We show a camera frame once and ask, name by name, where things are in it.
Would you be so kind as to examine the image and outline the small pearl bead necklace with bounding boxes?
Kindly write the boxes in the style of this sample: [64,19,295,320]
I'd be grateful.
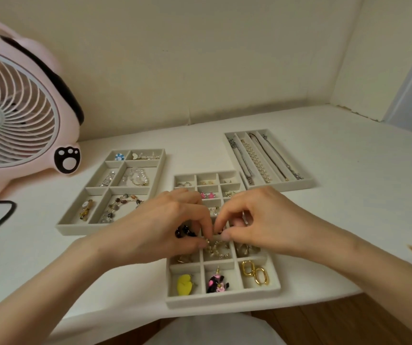
[241,139,272,184]

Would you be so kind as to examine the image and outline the grey bracelet tray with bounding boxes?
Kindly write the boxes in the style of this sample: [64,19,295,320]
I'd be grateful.
[56,149,166,237]

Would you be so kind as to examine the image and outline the grey necklace tray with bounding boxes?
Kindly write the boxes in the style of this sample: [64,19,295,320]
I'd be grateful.
[224,129,316,193]

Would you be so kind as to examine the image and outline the gold chunky hoop earring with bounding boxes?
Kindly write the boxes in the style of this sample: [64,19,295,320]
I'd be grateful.
[205,240,230,260]

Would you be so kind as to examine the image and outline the brown stone bead bracelet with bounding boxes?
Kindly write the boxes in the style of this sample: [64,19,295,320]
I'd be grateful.
[100,194,145,224]

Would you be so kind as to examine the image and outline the silver chain necklace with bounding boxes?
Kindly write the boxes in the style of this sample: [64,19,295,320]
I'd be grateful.
[228,138,256,186]

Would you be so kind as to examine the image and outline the grey earring grid tray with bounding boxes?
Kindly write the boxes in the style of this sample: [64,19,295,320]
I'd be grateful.
[165,170,282,309]

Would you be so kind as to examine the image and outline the gold round-faced ring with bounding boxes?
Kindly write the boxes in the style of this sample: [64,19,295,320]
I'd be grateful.
[79,199,94,222]

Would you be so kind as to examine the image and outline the silver necklace pink charm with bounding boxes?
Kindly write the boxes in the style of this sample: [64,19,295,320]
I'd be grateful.
[262,134,305,181]

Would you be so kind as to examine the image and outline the shiny wide hoop earring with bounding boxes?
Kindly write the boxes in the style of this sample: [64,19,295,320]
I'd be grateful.
[236,243,261,257]

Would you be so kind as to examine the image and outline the person's left forearm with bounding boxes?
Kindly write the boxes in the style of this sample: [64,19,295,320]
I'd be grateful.
[0,237,112,345]

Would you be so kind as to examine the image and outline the white pearl bead bracelet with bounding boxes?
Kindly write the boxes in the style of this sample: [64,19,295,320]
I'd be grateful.
[121,168,150,187]

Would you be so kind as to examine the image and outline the pink black bow earring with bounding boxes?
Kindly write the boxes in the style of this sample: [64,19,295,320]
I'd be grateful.
[205,267,230,294]

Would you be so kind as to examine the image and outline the white table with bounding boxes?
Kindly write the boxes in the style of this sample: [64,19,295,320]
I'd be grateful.
[0,103,412,345]

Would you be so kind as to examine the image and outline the black bow earrings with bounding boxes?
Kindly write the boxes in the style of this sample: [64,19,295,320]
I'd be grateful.
[175,224,198,239]

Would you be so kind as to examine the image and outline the brown cord necklace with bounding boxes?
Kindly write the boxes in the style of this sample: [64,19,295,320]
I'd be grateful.
[248,132,290,182]

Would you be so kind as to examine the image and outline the pink animal-shaped desk fan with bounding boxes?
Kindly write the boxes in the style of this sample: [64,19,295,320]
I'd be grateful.
[0,10,85,202]

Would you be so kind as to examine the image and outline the person's right hand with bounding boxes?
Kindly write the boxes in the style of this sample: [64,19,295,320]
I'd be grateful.
[214,185,358,265]

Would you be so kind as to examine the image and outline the person's left hand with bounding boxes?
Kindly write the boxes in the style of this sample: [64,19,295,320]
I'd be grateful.
[94,188,214,267]

